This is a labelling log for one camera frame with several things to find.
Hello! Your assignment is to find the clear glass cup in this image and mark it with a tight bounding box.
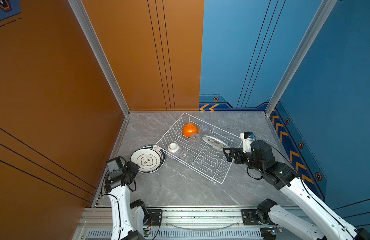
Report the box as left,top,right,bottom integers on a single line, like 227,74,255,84
189,134,201,148
198,124,209,136
178,149,192,164

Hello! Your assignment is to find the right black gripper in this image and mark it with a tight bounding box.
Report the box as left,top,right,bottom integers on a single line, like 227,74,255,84
222,147,265,174

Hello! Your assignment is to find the right circuit board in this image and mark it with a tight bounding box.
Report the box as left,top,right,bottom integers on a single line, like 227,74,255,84
260,228,283,240

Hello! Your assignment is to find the aluminium front rail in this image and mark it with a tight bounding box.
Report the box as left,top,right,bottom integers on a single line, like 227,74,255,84
72,206,335,240

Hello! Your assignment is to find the white wire dish rack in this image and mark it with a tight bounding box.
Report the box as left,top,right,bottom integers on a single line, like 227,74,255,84
157,113,242,184

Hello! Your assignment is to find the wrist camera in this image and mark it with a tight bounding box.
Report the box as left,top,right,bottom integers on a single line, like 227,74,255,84
240,131,256,153
106,156,127,173

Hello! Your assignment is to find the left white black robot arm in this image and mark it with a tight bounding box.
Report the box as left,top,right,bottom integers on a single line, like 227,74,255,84
104,156,148,240

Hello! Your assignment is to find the small white bowl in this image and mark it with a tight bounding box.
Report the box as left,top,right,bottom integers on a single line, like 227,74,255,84
167,143,180,154

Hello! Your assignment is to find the white plate red pattern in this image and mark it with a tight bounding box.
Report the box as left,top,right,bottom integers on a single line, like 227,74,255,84
202,135,230,151

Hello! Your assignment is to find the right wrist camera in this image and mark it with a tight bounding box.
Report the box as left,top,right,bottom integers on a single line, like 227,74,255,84
240,131,256,153

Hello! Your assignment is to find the clear glass cup back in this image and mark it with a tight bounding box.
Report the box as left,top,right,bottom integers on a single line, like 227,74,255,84
198,124,209,136

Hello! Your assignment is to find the white plate flower outline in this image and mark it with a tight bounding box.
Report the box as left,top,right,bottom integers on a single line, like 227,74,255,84
130,149,161,174

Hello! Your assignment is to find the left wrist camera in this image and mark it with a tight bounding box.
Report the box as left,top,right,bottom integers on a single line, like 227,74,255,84
106,156,127,173

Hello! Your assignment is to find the left green circuit board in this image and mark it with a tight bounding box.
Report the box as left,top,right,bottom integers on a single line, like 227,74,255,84
144,229,152,238

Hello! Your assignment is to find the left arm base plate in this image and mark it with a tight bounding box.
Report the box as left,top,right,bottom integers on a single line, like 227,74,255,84
143,209,163,227

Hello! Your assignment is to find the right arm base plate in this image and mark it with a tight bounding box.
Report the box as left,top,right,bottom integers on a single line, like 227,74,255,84
241,209,276,226

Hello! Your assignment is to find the orange bowl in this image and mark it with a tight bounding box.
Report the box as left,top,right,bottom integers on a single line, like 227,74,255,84
182,123,198,138

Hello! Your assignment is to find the green rimmed white plate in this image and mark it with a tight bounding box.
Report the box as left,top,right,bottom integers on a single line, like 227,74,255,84
142,145,166,173

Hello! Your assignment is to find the clear glass cup middle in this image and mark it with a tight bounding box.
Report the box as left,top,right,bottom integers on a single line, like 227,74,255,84
189,134,201,148

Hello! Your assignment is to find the clear glass cup front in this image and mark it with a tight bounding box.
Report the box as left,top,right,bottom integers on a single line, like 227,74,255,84
178,149,192,164

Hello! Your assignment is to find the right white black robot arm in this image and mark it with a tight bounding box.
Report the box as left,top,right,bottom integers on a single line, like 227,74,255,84
223,141,370,240

